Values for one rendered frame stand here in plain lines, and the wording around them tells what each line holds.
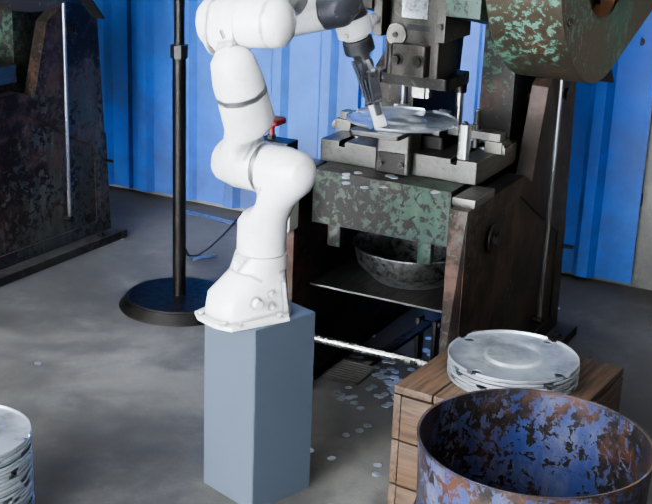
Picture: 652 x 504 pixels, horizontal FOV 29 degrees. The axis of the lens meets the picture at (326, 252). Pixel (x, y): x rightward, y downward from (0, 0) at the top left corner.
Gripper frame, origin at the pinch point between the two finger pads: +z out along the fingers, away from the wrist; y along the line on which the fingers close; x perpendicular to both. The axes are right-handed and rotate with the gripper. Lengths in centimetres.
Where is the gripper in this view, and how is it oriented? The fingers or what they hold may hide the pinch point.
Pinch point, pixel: (377, 114)
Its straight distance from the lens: 315.4
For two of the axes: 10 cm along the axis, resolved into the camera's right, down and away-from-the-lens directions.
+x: 9.1, -3.7, 2.0
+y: 3.2, 3.2, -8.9
